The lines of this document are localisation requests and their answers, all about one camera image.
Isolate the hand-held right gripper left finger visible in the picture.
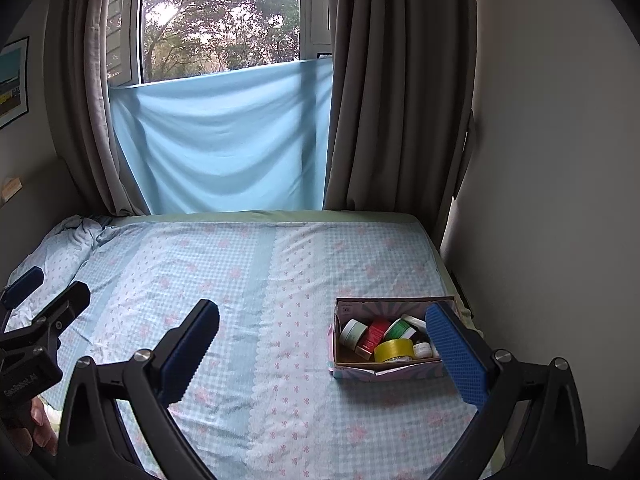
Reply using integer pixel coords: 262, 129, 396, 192
56, 298, 221, 480

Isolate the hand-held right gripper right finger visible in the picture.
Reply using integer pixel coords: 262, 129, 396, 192
424, 301, 589, 480

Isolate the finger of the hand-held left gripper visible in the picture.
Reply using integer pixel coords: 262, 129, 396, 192
0, 281, 92, 357
0, 266, 45, 311

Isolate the white jar with green label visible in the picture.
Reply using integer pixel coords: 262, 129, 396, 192
384, 318, 418, 342

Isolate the pale green jar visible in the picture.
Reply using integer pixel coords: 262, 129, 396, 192
340, 318, 370, 352

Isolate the pink printed cardboard box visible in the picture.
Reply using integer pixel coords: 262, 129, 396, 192
327, 296, 463, 384

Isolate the person's left hand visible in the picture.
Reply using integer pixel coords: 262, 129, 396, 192
9, 396, 61, 457

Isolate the blue printed pillow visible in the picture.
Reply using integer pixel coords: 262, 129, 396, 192
9, 215, 110, 313

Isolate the yellow jar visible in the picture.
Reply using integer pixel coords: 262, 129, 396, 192
374, 338, 415, 364

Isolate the red jar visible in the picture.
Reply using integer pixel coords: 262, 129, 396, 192
356, 319, 392, 361

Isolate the pale green bed sheet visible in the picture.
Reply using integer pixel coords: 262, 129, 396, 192
107, 210, 475, 333

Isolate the beige curtain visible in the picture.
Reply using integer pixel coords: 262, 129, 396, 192
322, 0, 480, 252
44, 0, 151, 217

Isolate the light blue cloth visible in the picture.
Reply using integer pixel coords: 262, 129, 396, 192
109, 57, 335, 216

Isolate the wall poster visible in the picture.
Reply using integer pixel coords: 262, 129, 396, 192
0, 36, 30, 131

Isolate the white window frame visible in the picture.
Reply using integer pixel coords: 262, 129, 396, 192
106, 0, 334, 87

